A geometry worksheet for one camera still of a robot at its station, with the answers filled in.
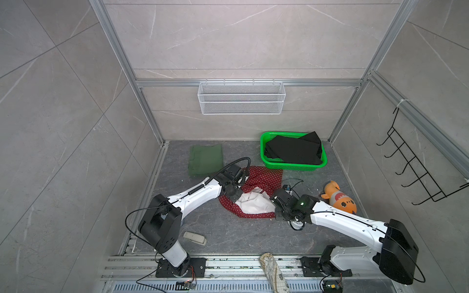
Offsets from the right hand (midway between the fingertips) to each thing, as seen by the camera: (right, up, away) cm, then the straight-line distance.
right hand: (281, 213), depth 82 cm
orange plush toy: (+28, +6, +3) cm, 29 cm away
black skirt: (+20, +30, +22) cm, 42 cm away
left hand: (-20, +10, +6) cm, 23 cm away
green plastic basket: (0, +22, +17) cm, 28 cm away
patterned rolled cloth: (-5, -21, -14) cm, 26 cm away
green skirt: (-40, +24, +26) cm, 53 cm away
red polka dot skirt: (-10, +9, +10) cm, 16 cm away
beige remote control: (-39, -10, -4) cm, 40 cm away
